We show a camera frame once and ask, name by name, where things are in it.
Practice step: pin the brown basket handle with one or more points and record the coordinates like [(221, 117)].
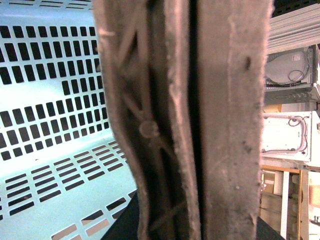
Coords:
[(184, 90)]

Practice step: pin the light blue plastic basket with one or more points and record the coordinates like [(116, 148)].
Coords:
[(62, 174)]

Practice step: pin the white appliance back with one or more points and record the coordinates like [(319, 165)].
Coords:
[(292, 78)]

